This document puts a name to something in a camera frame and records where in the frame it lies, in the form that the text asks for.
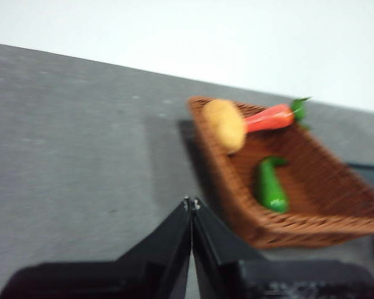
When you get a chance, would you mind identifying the black flat board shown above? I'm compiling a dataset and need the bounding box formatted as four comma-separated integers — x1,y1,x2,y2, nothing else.
345,160,374,203

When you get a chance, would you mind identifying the long green pepper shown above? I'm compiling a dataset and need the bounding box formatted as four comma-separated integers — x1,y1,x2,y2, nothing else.
254,156,290,214

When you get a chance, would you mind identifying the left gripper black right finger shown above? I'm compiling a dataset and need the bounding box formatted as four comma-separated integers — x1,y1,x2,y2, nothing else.
191,197,374,299

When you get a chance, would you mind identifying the brown woven wicker basket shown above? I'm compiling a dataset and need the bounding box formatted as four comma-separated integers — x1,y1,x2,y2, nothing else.
186,95,374,250

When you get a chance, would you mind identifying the orange carrot with green leaves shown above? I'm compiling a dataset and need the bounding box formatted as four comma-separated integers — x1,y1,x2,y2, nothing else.
242,97,312,135

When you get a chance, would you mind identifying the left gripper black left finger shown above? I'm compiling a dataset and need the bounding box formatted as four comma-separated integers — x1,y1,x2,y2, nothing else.
0,195,192,299

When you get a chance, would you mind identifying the yellow-brown potato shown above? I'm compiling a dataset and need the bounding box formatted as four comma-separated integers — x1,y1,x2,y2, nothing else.
203,98,247,155

